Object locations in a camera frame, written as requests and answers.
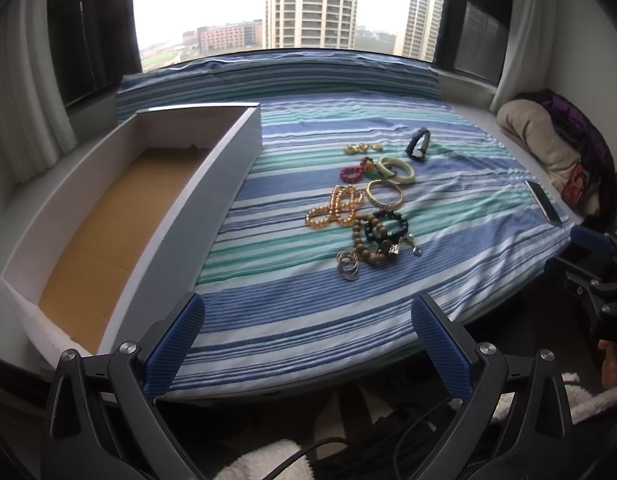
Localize white cardboard box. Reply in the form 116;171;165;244
0;102;263;365

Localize brown wooden bead bracelet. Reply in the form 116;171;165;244
351;218;395;267

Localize silver rings cluster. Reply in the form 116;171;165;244
336;249;359;282

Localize black bead bracelet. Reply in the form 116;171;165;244
364;208;409;244

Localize gold rhinestone bangle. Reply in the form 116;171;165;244
365;180;404;211

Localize pale jade bangle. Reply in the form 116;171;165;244
376;156;416;184

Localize golden pearl necklace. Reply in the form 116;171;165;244
305;184;366;231

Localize red bead bracelet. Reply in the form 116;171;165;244
339;156;373;184

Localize gold chain earrings cluster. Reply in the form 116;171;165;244
343;143;383;156

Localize right hand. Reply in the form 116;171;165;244
598;339;617;390

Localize smartphone on bed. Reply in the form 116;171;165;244
525;180;563;226

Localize purple patterned cloth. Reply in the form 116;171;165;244
516;89;617;208

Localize white fluffy rug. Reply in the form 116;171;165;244
215;372;617;480

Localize right white curtain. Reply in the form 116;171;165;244
490;0;557;114

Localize white curtain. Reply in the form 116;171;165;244
490;0;557;114
0;0;77;182

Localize blue green striped bedsheet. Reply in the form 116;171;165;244
116;50;573;400

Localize left white curtain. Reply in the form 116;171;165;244
0;0;77;182

